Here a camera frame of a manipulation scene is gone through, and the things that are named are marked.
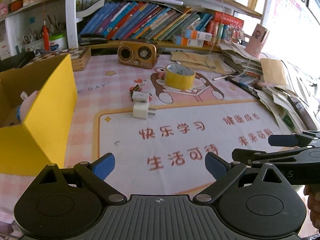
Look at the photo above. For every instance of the row of leaning books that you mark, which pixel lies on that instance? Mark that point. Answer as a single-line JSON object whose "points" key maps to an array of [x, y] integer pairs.
{"points": [[143, 20]]}

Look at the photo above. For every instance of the small white grey box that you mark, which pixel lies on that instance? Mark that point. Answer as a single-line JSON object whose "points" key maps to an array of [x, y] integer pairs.
{"points": [[138, 96]]}

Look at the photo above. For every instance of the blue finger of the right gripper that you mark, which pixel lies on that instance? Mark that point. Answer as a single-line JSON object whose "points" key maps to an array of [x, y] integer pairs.
{"points": [[303, 139], [247, 157]]}

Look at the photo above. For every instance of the white green lidded jar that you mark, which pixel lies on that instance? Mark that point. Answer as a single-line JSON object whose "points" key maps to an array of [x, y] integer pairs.
{"points": [[58, 42]]}

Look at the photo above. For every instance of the stack of papers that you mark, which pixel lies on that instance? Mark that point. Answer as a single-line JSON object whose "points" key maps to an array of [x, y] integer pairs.
{"points": [[296, 104]]}

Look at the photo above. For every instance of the yellow cardboard box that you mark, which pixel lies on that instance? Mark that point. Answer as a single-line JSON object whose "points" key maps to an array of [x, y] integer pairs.
{"points": [[27, 147]]}

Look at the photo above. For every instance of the red bottle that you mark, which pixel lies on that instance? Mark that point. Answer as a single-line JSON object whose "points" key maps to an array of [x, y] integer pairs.
{"points": [[45, 36]]}

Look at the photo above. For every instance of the person right hand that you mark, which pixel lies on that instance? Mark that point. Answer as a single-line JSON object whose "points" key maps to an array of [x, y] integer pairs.
{"points": [[313, 206]]}

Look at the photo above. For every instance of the yellow tape roll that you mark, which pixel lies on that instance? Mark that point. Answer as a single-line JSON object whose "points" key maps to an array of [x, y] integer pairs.
{"points": [[179, 77]]}

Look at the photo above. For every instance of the brown retro radio speaker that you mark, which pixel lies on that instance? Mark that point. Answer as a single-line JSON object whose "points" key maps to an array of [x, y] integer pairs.
{"points": [[138, 53]]}

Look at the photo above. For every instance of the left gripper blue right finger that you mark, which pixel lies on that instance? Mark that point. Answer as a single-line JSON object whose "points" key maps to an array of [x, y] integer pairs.
{"points": [[225, 175]]}

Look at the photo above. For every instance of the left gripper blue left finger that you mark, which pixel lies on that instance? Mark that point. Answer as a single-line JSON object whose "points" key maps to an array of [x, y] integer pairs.
{"points": [[93, 176]]}

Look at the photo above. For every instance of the black electronic keyboard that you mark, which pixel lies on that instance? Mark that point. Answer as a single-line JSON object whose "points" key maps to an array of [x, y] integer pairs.
{"points": [[17, 61]]}

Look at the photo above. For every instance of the brown envelope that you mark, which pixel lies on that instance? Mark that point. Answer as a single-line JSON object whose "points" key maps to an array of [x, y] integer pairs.
{"points": [[273, 72]]}

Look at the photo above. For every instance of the pink checkered tablecloth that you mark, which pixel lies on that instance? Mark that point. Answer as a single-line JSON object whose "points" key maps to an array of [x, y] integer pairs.
{"points": [[163, 154]]}

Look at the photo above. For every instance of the checkered chess board box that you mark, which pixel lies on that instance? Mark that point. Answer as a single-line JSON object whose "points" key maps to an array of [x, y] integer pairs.
{"points": [[79, 57]]}

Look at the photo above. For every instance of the pink pig plush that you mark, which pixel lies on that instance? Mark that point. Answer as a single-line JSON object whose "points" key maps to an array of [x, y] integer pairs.
{"points": [[27, 102]]}

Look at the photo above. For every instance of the black binder clip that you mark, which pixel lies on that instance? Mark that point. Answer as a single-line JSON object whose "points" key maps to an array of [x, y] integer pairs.
{"points": [[137, 88]]}

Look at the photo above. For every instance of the white power adapter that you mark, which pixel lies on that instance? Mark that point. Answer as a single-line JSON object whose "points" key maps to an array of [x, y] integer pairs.
{"points": [[142, 110]]}

